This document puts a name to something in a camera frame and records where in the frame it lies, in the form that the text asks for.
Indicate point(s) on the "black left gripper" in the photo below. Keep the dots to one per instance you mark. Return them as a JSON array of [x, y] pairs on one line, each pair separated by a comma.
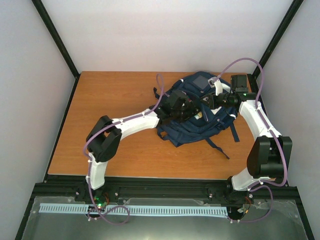
[[191, 111]]

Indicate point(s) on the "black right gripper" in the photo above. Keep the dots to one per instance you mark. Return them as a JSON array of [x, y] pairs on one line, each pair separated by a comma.
[[212, 103]]

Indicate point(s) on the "navy blue student backpack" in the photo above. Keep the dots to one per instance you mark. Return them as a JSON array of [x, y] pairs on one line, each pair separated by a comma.
[[194, 130]]

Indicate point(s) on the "white glue stick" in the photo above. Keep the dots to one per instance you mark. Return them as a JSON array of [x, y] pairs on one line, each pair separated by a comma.
[[198, 116]]

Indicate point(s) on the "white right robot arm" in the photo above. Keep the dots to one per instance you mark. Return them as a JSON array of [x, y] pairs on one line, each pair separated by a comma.
[[267, 162]]

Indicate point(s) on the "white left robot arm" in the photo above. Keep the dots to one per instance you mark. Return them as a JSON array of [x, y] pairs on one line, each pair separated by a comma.
[[103, 141]]

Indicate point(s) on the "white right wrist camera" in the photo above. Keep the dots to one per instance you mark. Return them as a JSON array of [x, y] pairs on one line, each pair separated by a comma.
[[215, 85]]

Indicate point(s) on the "black right corner frame post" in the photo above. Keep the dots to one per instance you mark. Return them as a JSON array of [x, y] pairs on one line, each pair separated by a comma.
[[280, 31]]

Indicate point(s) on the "black corner frame post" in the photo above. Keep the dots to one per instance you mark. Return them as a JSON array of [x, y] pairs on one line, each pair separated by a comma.
[[50, 26], [280, 31]]

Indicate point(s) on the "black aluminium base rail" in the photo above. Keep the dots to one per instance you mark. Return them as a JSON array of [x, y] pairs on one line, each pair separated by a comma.
[[118, 189]]

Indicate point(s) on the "light blue slotted cable duct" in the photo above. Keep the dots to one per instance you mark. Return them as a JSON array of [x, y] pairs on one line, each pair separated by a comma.
[[136, 210]]

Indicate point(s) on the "black left corner frame post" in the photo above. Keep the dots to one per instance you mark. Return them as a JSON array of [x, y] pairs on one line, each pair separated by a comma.
[[50, 26]]

